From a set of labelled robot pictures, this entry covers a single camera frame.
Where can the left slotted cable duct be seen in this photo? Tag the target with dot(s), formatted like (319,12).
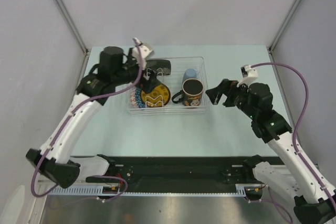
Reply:
(89,190)

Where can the red black mug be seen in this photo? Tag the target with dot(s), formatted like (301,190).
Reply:
(191,93)

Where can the right slotted cable duct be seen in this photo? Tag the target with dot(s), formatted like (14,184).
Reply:
(250,188)

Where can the clear wire dish rack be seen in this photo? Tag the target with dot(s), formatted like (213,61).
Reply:
(174,83)

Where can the yellow round patterned plate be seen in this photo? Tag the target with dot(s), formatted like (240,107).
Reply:
(159,97)

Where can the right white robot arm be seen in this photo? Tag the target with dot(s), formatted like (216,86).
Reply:
(310,193)

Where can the blue patterned bowl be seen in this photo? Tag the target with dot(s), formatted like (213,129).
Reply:
(135,99)

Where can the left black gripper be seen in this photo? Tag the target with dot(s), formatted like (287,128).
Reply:
(147,85)

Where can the slotted cable duct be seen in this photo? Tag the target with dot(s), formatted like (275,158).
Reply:
(89,190)
(250,188)

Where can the light blue cup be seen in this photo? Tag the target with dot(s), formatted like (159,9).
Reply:
(189,74)

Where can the black square floral plate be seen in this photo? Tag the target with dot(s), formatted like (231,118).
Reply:
(160,66)

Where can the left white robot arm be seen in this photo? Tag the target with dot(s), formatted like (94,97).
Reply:
(52,159)

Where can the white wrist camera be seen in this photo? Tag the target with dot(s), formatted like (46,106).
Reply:
(249,74)
(142,51)

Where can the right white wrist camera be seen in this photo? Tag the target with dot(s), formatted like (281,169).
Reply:
(249,74)

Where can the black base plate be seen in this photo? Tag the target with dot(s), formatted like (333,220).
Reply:
(182,175)

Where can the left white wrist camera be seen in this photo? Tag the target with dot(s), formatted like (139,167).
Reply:
(142,51)

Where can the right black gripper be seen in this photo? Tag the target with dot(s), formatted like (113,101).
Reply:
(227,87)

